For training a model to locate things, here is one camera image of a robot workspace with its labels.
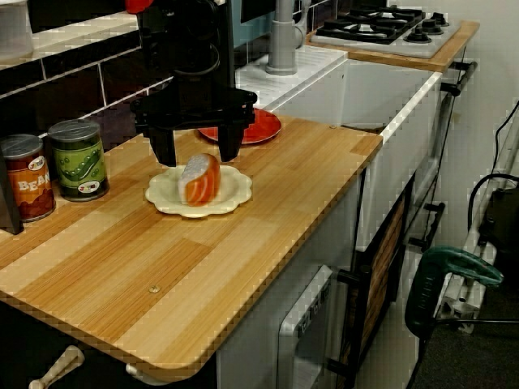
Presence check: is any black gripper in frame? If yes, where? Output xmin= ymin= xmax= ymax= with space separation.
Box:
xmin=129 ymin=67 xmax=260 ymax=167

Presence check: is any toy salmon sushi piece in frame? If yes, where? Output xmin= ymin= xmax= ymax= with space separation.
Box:
xmin=177 ymin=152 xmax=223 ymax=207

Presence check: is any green peas toy can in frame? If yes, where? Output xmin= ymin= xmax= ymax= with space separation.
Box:
xmin=47 ymin=119 xmax=110 ymax=203

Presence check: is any cream scalloped plate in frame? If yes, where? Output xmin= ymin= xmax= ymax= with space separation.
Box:
xmin=144 ymin=162 xmax=254 ymax=219

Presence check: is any red round plate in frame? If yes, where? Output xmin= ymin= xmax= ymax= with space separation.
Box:
xmin=197 ymin=108 xmax=282 ymax=146

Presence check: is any white toy sink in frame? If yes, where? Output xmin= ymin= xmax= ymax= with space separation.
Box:
xmin=234 ymin=43 xmax=443 ymax=252

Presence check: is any teal plastic box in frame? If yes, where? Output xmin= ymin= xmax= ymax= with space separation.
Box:
xmin=234 ymin=0 xmax=277 ymax=52

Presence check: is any grey toy faucet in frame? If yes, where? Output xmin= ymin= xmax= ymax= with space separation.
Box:
xmin=265 ymin=0 xmax=313 ymax=76

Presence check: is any red cup on shelf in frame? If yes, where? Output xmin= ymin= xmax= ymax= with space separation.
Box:
xmin=124 ymin=0 xmax=155 ymax=14

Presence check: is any orange beans toy can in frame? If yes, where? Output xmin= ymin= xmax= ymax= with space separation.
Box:
xmin=0 ymin=134 xmax=57 ymax=223

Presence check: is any grey dishwasher door panel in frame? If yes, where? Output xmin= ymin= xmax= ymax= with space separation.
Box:
xmin=277 ymin=265 xmax=334 ymax=389

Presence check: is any wooden slat cabinet door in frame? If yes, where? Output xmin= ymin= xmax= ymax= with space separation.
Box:
xmin=356 ymin=198 xmax=407 ymax=357

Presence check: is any toy stove top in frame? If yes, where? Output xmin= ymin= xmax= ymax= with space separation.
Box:
xmin=310 ymin=4 xmax=463 ymax=58

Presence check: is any green clamp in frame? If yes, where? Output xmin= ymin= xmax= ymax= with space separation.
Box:
xmin=405 ymin=246 xmax=504 ymax=336

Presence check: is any black frame post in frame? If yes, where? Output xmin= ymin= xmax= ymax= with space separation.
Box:
xmin=0 ymin=156 xmax=25 ymax=236

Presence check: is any black cabinet handle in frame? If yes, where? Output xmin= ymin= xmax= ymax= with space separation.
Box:
xmin=327 ymin=265 xmax=372 ymax=378
xmin=408 ymin=201 xmax=446 ymax=250

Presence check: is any cream wooden peg handle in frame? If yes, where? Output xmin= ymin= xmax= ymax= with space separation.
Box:
xmin=28 ymin=346 xmax=84 ymax=389
xmin=125 ymin=362 xmax=172 ymax=386

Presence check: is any grey oven handle bar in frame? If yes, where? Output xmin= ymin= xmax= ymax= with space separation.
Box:
xmin=440 ymin=59 xmax=478 ymax=98

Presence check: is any thick black cable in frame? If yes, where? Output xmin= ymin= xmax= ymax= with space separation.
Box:
xmin=465 ymin=173 xmax=519 ymax=244

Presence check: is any thin black cable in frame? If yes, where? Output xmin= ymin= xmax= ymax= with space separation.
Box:
xmin=489 ymin=99 xmax=519 ymax=176

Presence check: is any aluminium extrusion frame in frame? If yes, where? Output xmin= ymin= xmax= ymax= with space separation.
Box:
xmin=433 ymin=273 xmax=487 ymax=334

